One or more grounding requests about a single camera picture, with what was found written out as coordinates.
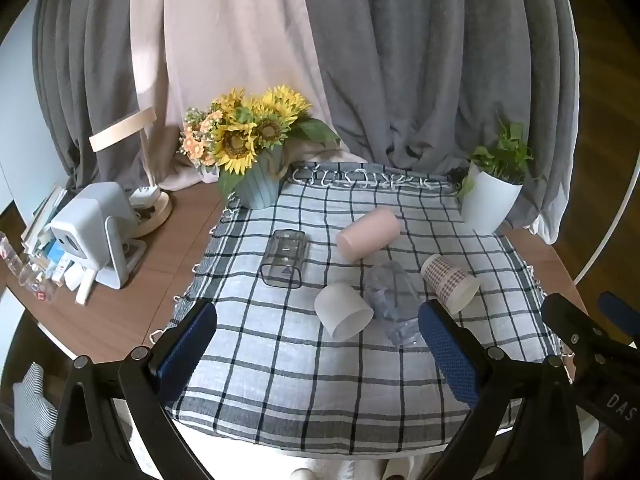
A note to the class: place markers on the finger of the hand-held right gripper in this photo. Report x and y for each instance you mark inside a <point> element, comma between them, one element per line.
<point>619,306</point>
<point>567,320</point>

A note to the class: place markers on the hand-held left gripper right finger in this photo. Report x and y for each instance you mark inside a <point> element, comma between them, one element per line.
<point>449,360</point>

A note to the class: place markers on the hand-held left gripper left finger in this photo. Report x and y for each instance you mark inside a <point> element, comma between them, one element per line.
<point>186,349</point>

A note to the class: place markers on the patterned paper cup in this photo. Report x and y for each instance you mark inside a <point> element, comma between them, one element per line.
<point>449,282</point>

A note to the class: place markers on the clear plastic cup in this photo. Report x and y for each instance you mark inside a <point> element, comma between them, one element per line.
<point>392,305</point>

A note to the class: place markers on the white cup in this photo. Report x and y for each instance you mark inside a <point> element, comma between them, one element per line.
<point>342,309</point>

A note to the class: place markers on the grey transparent rectangular cup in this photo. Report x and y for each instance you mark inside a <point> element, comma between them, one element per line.
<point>284,259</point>

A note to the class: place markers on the pink cup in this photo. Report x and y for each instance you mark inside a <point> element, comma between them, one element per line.
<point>367,234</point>

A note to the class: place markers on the white hoop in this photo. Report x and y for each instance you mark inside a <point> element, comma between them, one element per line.
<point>607,210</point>

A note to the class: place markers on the checked tablecloth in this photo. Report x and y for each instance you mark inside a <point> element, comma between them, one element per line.
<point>300,360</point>

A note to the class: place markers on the white plant pot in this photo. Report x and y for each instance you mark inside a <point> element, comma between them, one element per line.
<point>487,202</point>

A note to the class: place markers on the white projector on stand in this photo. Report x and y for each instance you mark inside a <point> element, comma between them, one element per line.
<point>85,230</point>

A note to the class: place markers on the white power adapter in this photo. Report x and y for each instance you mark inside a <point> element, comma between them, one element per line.
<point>145,196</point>

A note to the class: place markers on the striped star pillow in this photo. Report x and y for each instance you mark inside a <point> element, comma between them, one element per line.
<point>32,410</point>

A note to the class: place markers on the clear plastic organizer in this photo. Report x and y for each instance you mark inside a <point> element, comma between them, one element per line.
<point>27,272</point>

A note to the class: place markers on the green potted plant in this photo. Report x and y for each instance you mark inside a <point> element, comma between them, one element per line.
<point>505,155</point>

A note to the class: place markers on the blue ribbed vase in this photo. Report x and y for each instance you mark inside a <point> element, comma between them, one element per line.
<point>257,185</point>

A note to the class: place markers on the stack of books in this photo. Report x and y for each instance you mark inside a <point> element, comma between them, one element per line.
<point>42,225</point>

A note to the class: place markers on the white desk lamp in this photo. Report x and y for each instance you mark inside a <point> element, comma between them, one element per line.
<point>131,127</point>

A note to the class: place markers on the sunflower bouquet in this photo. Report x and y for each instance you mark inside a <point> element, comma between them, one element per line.
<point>250,127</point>

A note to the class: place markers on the grey curtain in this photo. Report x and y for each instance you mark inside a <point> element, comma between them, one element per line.
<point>85,70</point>
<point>440,60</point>

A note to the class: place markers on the pink curtain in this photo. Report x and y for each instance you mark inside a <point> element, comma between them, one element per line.
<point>225,35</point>

